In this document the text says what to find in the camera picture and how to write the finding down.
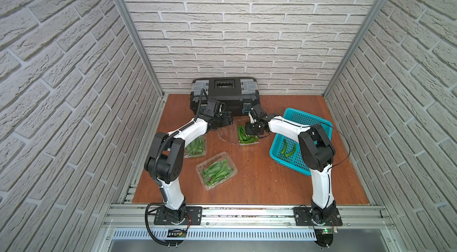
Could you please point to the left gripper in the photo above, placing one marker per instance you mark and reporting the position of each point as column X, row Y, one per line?
column 222, row 120

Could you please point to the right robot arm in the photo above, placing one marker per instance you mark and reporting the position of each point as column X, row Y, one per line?
column 322, row 189

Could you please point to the aluminium front rail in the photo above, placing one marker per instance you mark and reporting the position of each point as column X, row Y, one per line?
column 256, row 217

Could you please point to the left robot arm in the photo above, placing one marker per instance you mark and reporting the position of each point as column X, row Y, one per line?
column 164, row 161

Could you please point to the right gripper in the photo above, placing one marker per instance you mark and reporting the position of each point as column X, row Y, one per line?
column 249, row 130

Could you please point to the clear clamshell front container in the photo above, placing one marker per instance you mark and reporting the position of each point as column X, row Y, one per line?
column 219, row 157

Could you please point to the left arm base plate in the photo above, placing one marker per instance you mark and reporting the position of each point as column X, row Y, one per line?
column 166, row 216

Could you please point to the right corner metal post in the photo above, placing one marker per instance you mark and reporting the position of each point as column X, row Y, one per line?
column 364, row 28

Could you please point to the teal plastic basket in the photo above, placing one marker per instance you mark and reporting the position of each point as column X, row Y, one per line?
column 312, row 134

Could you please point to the left corner metal post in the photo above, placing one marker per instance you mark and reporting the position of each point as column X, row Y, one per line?
column 137, row 42

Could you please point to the clear clamshell container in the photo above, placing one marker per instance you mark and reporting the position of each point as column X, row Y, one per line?
column 235, row 134
column 219, row 157
column 197, row 156

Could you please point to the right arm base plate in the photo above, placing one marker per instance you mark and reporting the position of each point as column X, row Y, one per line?
column 316, row 217

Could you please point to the corner metal post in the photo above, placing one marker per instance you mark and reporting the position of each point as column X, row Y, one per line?
column 364, row 28
column 137, row 42

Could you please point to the green peppers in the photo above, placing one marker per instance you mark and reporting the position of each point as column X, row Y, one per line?
column 288, row 150

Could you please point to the black plastic toolbox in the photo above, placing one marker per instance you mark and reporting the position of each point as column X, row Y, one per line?
column 239, row 94

